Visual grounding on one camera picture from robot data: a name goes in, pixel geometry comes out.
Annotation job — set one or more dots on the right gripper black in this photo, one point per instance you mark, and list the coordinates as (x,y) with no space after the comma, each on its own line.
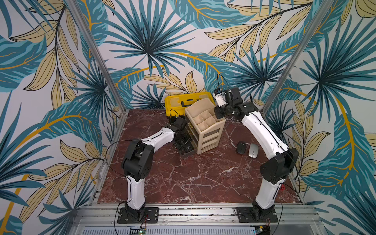
(219,111)

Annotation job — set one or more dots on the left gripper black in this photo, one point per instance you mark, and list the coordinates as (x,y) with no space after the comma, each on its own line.
(187,136)

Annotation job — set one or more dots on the beige drawer organizer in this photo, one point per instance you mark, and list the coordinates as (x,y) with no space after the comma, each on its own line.
(204,125)

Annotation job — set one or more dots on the black computer mouse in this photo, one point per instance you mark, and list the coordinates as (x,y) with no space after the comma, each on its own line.
(241,147)

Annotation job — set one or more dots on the white computer mouse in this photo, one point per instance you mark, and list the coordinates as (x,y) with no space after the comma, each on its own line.
(253,151)

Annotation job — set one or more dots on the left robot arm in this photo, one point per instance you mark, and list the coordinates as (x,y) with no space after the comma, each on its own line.
(137,162)

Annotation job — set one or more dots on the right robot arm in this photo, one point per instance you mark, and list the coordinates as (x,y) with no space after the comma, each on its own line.
(281,159)

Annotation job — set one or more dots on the yellow black toolbox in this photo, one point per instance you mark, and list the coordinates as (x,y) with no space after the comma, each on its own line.
(175,105)

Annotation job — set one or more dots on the red small object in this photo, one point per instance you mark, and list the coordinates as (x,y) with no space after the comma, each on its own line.
(282,187)

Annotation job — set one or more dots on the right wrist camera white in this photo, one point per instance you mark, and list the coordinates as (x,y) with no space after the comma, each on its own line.
(219,98)

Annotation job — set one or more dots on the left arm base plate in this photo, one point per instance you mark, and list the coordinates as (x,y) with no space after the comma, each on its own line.
(148,215)

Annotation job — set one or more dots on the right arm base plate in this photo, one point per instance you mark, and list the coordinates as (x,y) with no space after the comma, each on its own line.
(256,215)

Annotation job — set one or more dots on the aluminium front rail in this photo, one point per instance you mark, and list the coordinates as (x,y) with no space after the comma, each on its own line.
(198,219)

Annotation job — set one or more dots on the left aluminium corner post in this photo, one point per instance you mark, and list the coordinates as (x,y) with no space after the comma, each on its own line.
(84,27)

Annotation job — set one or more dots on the aluminium corner post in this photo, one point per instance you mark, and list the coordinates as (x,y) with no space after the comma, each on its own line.
(84,27)
(306,35)

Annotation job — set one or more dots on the right aluminium corner post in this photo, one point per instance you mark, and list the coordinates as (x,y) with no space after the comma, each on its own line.
(306,35)

